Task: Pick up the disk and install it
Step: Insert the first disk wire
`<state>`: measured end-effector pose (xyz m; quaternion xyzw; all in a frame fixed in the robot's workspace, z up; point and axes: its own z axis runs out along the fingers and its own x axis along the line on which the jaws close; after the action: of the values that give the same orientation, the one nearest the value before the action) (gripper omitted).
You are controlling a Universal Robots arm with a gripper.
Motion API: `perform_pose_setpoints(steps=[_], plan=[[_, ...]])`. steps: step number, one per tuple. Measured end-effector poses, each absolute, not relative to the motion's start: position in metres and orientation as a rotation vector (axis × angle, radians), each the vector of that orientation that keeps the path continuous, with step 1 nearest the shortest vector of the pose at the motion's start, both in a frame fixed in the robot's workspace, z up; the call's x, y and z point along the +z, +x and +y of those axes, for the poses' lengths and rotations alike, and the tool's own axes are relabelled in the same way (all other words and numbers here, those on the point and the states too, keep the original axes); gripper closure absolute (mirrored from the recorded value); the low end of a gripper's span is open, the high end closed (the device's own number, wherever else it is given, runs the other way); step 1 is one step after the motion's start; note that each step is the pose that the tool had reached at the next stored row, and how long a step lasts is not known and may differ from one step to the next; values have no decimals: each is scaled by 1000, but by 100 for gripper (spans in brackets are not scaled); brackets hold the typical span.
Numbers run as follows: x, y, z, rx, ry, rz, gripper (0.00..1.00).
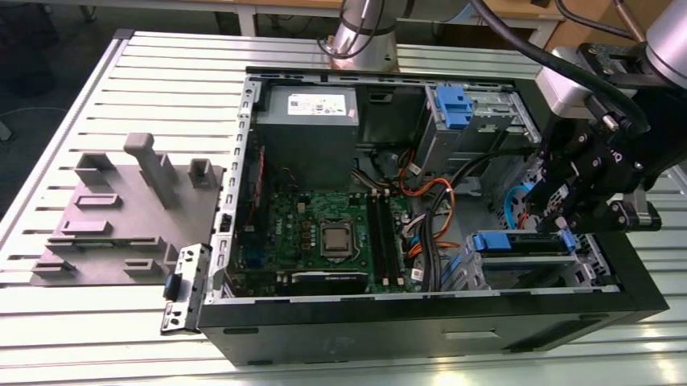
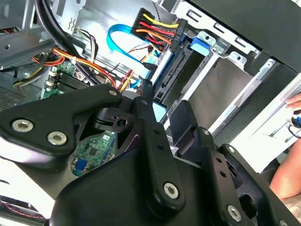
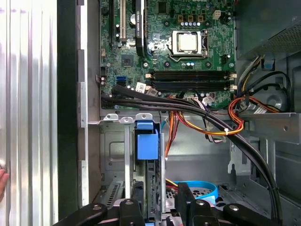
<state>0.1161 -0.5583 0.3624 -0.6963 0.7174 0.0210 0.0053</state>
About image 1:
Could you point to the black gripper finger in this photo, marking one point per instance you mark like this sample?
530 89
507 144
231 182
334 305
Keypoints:
587 209
558 161

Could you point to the hard disk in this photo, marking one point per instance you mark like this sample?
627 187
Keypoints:
491 241

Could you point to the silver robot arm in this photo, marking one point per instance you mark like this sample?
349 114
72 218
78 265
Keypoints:
365 44

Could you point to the metal disk bay cage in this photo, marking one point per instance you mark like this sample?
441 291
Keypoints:
529 261

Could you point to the grey optical drive cage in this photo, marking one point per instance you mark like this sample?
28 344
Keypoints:
457 144

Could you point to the blue drive cage latch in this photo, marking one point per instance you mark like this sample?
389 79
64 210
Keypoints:
454 104

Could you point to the brown wooden cabinet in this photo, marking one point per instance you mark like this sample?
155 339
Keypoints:
595 12

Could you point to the wooden top white desk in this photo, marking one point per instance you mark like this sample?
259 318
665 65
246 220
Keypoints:
529 15

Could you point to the black RAM slot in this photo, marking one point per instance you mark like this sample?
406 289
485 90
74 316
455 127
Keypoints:
375 237
391 237

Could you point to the silver CPU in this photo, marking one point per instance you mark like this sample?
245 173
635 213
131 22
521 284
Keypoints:
335 237

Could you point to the grey power supply unit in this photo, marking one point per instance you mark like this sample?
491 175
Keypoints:
306 149

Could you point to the CPU socket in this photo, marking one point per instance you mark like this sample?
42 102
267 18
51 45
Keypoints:
338 259

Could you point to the black PC case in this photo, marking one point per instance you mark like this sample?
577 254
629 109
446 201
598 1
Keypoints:
375 329

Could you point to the black graphics card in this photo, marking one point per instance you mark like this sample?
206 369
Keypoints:
327 279

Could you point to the green motherboard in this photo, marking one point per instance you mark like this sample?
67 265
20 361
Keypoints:
290 217

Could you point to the white framed table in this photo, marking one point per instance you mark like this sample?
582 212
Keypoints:
247 20

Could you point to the grey parts rack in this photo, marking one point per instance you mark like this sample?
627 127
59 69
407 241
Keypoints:
134 209

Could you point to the green RAM stick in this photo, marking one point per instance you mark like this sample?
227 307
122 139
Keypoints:
102 243

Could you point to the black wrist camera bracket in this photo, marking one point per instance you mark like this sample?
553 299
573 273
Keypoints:
639 217

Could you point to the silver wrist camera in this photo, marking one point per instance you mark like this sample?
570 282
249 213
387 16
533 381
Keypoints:
563 86

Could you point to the metal expansion slot bracket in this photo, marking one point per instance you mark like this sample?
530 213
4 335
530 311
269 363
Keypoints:
189 257

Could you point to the blue black bracket latch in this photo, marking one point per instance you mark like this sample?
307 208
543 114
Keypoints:
173 285

